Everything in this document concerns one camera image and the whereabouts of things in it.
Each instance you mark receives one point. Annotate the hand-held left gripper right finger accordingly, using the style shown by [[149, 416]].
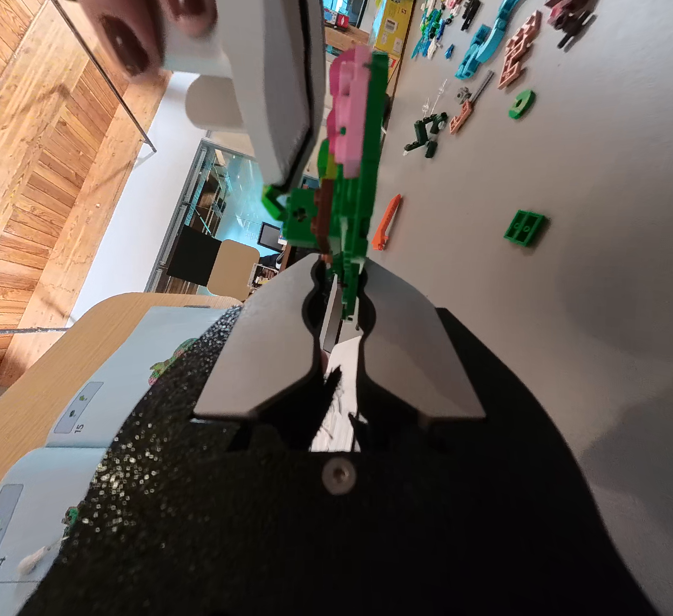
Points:
[[415, 353]]

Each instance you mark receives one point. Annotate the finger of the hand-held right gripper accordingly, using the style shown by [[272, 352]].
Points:
[[263, 48]]

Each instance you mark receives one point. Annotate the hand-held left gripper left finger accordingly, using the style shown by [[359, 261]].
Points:
[[257, 348]]

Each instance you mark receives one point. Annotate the small bright green lego piece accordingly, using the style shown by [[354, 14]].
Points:
[[273, 200]]

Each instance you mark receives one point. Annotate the green and pink lego build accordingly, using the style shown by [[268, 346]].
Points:
[[355, 195]]

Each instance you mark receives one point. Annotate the orange lego brick separator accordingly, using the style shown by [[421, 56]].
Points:
[[386, 221]]

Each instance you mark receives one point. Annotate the green square lego plate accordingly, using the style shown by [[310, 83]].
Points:
[[526, 228]]

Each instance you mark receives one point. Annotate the clear small lego piece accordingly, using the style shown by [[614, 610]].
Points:
[[434, 100]]

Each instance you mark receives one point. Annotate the dark green lego stem piece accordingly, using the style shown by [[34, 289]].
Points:
[[434, 124], [420, 147]]

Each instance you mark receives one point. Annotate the pile of assorted lego pieces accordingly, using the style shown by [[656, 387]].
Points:
[[447, 0]]

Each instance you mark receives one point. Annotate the small grey lego piece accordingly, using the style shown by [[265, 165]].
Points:
[[462, 95]]

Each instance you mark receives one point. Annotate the teal lego arch piece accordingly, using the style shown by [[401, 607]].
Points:
[[512, 6], [473, 56]]

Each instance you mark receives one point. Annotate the salmon angled lego plate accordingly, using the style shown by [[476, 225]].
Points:
[[460, 121]]

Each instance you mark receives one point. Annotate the grey lego axle rod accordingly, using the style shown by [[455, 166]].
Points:
[[483, 85]]

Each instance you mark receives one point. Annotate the salmon lego plate assembly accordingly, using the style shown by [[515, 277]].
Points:
[[518, 53]]

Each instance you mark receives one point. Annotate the green round lego disc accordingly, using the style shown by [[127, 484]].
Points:
[[514, 111]]

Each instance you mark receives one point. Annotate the dark brown lego pin piece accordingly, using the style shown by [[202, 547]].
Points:
[[570, 27]]

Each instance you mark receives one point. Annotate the small red and white box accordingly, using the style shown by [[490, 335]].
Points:
[[336, 20]]

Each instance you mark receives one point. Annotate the beige chair back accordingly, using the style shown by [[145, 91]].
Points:
[[234, 269]]

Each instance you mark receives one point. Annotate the white instruction booklet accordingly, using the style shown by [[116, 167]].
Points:
[[131, 348]]

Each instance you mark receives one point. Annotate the yellow cardboard box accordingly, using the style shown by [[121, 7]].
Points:
[[394, 21]]

